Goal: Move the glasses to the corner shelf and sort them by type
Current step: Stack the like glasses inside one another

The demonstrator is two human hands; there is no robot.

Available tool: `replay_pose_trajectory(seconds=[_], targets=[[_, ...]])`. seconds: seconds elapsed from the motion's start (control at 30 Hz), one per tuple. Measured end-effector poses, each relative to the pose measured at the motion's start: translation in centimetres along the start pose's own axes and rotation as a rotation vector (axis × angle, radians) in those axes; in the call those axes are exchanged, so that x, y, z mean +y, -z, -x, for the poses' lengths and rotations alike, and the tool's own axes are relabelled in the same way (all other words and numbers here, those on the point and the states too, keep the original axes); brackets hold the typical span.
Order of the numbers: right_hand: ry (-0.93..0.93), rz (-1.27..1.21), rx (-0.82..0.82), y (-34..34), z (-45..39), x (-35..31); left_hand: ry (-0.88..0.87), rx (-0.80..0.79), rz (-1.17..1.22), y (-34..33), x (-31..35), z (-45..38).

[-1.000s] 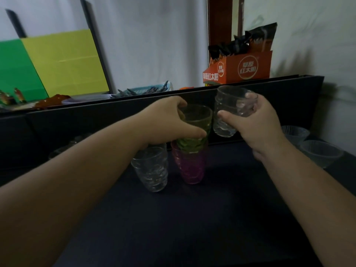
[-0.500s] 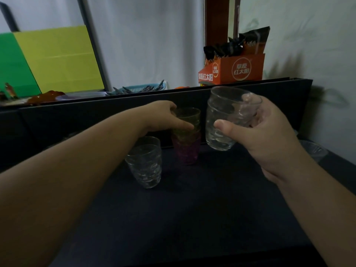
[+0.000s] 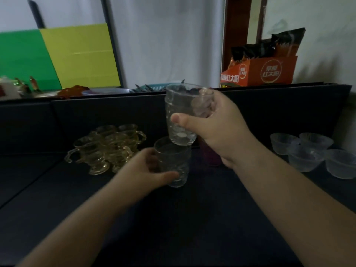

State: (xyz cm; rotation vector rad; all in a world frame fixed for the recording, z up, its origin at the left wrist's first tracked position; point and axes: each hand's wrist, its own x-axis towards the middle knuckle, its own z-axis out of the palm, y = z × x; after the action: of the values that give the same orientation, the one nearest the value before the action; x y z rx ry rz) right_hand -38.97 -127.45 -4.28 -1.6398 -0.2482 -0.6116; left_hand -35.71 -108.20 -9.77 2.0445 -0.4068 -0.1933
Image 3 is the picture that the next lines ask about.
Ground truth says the frosted glass bowl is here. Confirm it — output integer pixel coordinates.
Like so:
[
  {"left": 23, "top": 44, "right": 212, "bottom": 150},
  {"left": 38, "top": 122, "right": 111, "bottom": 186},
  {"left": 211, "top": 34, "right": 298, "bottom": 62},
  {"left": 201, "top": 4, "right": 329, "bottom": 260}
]
[
  {"left": 270, "top": 133, "right": 300, "bottom": 156},
  {"left": 299, "top": 132, "right": 334, "bottom": 151},
  {"left": 288, "top": 146, "right": 326, "bottom": 172},
  {"left": 324, "top": 149, "right": 356, "bottom": 180}
]

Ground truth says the purple plastic bowl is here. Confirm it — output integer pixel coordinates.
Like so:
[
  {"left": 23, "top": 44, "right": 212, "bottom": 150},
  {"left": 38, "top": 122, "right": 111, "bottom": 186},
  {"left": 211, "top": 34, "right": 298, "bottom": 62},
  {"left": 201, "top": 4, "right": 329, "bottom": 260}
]
[{"left": 81, "top": 88, "right": 134, "bottom": 96}]

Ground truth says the yellow board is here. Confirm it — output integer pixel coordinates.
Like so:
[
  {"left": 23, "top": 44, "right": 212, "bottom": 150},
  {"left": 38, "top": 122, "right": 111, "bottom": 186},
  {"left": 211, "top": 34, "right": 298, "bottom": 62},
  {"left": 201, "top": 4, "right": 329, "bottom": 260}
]
[{"left": 39, "top": 23, "right": 122, "bottom": 89}]

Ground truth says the green board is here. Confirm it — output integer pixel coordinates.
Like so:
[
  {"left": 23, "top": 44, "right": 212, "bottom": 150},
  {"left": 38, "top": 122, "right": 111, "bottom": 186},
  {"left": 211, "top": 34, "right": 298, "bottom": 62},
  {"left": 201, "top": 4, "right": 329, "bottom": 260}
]
[{"left": 0, "top": 29, "right": 62, "bottom": 91}]

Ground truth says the white ceramic teapot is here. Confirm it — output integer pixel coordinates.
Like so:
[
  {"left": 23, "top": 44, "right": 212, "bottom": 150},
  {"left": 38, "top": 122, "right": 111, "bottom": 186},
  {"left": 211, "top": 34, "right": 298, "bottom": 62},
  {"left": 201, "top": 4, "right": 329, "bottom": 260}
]
[{"left": 0, "top": 76, "right": 22, "bottom": 101}]

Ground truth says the person's right hand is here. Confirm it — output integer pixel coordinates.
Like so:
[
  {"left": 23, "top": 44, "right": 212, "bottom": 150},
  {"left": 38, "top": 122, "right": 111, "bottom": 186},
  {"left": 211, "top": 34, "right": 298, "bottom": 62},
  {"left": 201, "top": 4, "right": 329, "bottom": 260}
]
[{"left": 170, "top": 89, "right": 260, "bottom": 169}]

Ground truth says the dark metal pole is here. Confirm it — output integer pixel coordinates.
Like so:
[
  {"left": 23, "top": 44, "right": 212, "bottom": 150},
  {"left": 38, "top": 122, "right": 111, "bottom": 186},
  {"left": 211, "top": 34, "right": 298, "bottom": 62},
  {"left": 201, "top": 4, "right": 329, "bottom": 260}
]
[
  {"left": 27, "top": 0, "right": 45, "bottom": 29},
  {"left": 100, "top": 0, "right": 125, "bottom": 88}
]

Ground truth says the person's left hand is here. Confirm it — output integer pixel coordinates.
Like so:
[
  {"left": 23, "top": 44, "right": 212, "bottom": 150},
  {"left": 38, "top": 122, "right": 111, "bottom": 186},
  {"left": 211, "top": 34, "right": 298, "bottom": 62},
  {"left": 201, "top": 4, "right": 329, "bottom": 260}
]
[{"left": 111, "top": 147, "right": 180, "bottom": 204}]

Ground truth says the clear glass tumbler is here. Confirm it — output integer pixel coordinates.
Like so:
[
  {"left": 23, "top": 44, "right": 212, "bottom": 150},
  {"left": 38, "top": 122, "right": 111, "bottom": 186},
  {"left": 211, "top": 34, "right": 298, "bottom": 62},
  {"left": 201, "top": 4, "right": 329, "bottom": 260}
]
[
  {"left": 164, "top": 83, "right": 215, "bottom": 146},
  {"left": 154, "top": 136, "right": 192, "bottom": 188}
]

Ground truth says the purple cup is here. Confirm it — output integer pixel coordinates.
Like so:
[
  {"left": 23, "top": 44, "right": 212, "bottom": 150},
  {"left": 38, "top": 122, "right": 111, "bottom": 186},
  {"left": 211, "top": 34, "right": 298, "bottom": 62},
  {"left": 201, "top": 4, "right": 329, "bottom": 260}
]
[{"left": 198, "top": 137, "right": 223, "bottom": 167}]

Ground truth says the person's left forearm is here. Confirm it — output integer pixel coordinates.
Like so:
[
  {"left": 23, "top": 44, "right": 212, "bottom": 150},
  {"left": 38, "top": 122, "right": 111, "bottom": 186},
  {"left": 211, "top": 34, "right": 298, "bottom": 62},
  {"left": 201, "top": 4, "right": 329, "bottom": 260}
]
[{"left": 16, "top": 173, "right": 145, "bottom": 267}]

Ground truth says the brown wooden door frame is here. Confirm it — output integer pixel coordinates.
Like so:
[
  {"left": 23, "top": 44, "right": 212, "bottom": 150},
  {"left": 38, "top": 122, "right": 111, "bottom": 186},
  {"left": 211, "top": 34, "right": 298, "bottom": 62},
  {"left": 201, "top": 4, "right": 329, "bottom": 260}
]
[{"left": 222, "top": 0, "right": 268, "bottom": 79}]

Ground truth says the teal plastic basket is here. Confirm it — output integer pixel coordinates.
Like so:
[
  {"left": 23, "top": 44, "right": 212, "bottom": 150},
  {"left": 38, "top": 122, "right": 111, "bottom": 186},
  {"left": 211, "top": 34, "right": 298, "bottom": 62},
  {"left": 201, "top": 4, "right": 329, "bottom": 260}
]
[{"left": 135, "top": 79, "right": 186, "bottom": 93}]

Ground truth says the person's right forearm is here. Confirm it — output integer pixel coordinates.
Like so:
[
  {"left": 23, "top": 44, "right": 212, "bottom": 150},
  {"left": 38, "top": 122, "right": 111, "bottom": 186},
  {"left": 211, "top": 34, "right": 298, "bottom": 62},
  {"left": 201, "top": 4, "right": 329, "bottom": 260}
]
[{"left": 222, "top": 134, "right": 356, "bottom": 267}]

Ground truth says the dark blue partition panel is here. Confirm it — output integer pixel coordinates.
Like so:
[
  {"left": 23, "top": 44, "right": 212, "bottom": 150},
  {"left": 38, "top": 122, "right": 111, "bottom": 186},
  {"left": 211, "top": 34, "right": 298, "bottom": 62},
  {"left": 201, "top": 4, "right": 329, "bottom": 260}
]
[{"left": 0, "top": 83, "right": 353, "bottom": 156}]

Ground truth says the cluster of amber glass cups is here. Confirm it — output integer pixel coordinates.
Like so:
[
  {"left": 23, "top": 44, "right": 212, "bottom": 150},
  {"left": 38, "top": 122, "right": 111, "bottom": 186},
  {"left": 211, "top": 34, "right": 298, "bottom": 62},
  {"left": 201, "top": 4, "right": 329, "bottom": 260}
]
[{"left": 64, "top": 124, "right": 147, "bottom": 176}]

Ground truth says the orange cardboard display box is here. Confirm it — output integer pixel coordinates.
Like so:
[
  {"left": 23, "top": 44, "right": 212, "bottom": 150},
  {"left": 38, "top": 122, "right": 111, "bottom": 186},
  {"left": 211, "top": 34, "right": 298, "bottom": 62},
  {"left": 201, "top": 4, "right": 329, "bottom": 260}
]
[{"left": 220, "top": 55, "right": 298, "bottom": 87}]

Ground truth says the red-brown food bag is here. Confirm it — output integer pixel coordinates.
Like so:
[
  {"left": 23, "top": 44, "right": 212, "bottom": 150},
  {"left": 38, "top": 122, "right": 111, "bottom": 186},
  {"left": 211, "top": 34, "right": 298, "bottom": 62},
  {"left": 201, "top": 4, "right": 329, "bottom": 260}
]
[{"left": 56, "top": 85, "right": 90, "bottom": 99}]

